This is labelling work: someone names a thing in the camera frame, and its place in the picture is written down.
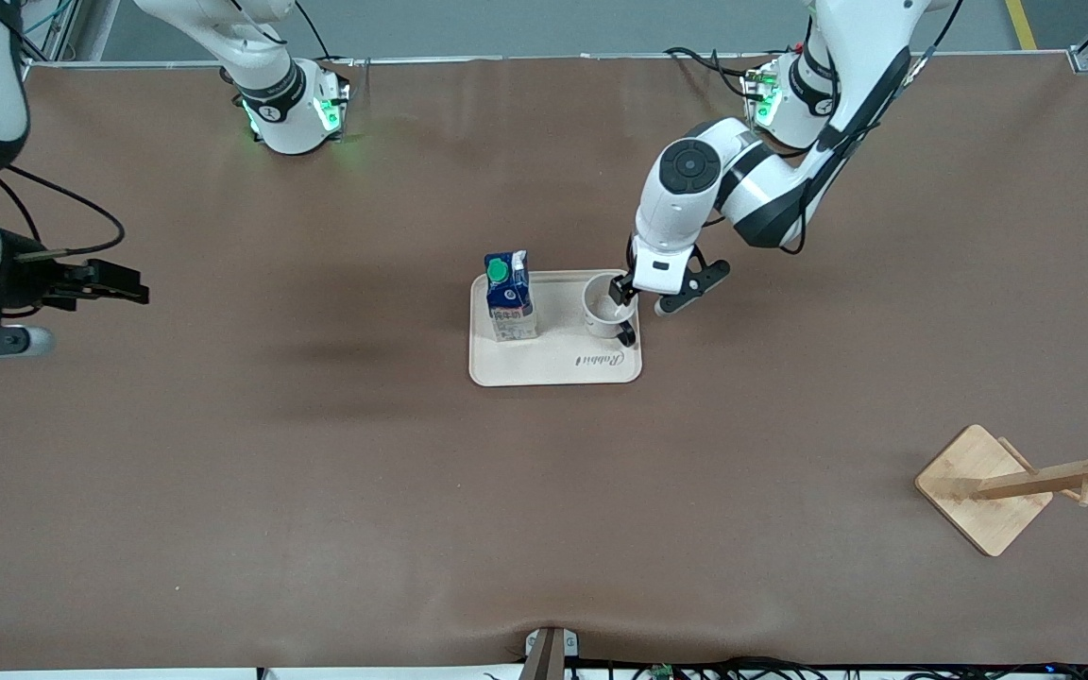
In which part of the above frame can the white cup with black handle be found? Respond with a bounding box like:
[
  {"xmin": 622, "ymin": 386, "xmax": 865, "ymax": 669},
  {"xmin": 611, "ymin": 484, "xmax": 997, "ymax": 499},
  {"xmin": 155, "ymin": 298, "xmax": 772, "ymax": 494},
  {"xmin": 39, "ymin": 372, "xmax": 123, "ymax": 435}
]
[{"xmin": 584, "ymin": 273, "xmax": 640, "ymax": 347}]

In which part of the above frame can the blue milk carton green cap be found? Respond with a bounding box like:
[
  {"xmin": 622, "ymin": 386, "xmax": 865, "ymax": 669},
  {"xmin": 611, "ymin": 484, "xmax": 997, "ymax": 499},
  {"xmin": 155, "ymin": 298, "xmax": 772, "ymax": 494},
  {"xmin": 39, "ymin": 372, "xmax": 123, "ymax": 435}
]
[{"xmin": 484, "ymin": 250, "xmax": 538, "ymax": 343}]

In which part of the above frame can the wooden cup rack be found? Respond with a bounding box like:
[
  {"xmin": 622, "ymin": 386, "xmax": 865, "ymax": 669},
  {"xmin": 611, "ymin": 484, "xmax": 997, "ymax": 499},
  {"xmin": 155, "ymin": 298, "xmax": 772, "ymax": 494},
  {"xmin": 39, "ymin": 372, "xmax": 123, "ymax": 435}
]
[{"xmin": 914, "ymin": 411, "xmax": 1088, "ymax": 558}]

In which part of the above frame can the white tray with Rabbit print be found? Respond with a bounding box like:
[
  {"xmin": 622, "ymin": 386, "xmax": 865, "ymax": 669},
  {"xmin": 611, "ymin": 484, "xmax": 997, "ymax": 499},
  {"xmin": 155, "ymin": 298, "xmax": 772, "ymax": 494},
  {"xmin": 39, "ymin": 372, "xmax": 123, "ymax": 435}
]
[{"xmin": 468, "ymin": 270, "xmax": 644, "ymax": 388}]

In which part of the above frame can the metal table clamp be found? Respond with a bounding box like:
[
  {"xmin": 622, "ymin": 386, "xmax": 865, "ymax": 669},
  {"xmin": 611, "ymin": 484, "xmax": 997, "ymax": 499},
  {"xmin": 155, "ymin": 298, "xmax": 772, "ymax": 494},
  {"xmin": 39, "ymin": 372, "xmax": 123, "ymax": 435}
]
[{"xmin": 523, "ymin": 626, "xmax": 581, "ymax": 680}]

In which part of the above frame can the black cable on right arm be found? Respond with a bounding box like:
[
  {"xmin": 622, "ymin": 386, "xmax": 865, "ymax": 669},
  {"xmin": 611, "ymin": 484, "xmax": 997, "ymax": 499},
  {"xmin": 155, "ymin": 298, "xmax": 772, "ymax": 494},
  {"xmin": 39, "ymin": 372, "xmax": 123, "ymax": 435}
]
[{"xmin": 0, "ymin": 165, "xmax": 127, "ymax": 261}]

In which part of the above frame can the black cable at left arm base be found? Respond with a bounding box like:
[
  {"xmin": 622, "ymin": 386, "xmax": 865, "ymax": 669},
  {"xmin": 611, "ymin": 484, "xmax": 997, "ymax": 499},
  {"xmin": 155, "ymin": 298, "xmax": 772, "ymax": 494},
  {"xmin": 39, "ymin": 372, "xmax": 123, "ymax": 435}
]
[{"xmin": 664, "ymin": 45, "xmax": 776, "ymax": 100}]

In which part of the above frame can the black cable at arm base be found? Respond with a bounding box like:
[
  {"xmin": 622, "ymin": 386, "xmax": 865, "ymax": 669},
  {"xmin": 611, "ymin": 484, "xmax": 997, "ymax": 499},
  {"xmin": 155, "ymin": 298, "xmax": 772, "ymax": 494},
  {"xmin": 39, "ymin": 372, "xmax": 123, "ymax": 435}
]
[
  {"xmin": 289, "ymin": 0, "xmax": 358, "ymax": 69},
  {"xmin": 664, "ymin": 45, "xmax": 776, "ymax": 100}
]

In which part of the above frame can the black cable at right arm base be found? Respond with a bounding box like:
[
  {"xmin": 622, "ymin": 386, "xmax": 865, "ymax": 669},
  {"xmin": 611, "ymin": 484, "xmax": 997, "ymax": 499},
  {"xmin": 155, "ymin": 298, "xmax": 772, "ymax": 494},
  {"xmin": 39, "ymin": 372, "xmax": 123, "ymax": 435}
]
[{"xmin": 289, "ymin": 0, "xmax": 358, "ymax": 69}]

